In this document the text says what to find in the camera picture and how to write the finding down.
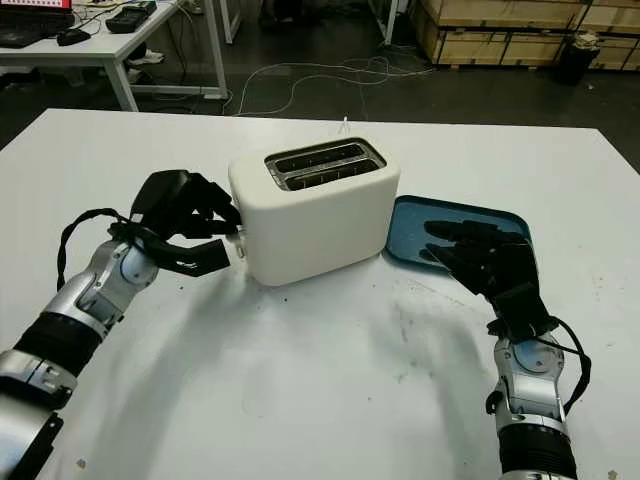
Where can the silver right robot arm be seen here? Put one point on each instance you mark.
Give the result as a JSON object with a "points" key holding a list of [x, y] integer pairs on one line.
{"points": [[530, 400]]}

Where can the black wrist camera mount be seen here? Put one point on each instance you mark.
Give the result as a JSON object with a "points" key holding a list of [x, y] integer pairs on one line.
{"points": [[200, 260], [525, 310]]}

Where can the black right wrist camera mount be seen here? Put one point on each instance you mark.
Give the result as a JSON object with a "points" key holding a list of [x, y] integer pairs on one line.
{"points": [[525, 310]]}

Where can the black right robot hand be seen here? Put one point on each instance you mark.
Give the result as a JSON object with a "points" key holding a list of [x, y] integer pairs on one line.
{"points": [[505, 265]]}

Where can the silver toaster knob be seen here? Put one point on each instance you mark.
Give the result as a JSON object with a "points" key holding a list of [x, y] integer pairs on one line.
{"points": [[241, 252]]}

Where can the black trash bin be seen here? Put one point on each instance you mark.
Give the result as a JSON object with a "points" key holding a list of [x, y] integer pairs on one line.
{"points": [[577, 60]]}

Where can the white office desk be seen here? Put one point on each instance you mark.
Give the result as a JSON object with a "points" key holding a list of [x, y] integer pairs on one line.
{"points": [[100, 45]]}

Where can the white two-slot toaster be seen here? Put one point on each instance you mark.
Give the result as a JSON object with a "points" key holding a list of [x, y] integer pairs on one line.
{"points": [[320, 230]]}

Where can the wooden shipping crate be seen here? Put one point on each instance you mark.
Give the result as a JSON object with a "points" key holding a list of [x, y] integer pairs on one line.
{"points": [[500, 35]]}

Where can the blue plastic tray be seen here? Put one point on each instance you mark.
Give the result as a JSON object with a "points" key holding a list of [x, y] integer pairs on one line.
{"points": [[405, 230]]}

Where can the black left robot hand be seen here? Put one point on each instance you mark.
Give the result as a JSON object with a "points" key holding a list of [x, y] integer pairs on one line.
{"points": [[162, 205]]}

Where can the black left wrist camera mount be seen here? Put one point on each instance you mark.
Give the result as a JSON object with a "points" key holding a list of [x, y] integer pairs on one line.
{"points": [[200, 260]]}

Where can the black computer mouse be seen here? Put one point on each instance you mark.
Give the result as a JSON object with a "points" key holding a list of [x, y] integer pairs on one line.
{"points": [[73, 36]]}

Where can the black laptop with red screen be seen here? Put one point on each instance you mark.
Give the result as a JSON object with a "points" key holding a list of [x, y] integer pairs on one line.
{"points": [[30, 25]]}

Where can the white table frame legs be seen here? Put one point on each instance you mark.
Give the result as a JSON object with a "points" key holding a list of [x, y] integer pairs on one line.
{"points": [[230, 20]]}

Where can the black electronic device box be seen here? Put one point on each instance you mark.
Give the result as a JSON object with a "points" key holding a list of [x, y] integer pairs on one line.
{"points": [[131, 17]]}

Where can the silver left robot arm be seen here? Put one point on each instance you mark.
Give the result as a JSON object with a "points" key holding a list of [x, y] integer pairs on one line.
{"points": [[75, 310]]}

